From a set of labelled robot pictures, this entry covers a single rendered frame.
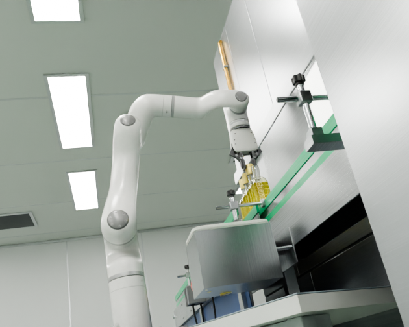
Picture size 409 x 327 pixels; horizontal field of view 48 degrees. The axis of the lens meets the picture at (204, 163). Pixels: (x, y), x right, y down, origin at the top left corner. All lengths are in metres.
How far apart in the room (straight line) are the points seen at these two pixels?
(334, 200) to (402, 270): 0.49
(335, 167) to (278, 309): 0.35
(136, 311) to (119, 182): 0.45
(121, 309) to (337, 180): 0.80
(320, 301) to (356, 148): 0.34
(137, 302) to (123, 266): 0.12
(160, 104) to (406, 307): 1.39
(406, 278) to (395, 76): 0.24
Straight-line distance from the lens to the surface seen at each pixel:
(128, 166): 1.69
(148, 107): 1.84
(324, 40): 0.75
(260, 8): 2.07
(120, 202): 1.59
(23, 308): 7.55
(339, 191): 1.06
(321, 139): 0.92
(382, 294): 1.07
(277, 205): 1.45
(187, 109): 1.85
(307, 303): 0.88
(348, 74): 0.69
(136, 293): 1.53
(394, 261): 0.64
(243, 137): 1.82
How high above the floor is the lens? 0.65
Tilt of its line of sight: 24 degrees up
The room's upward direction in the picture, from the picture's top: 11 degrees counter-clockwise
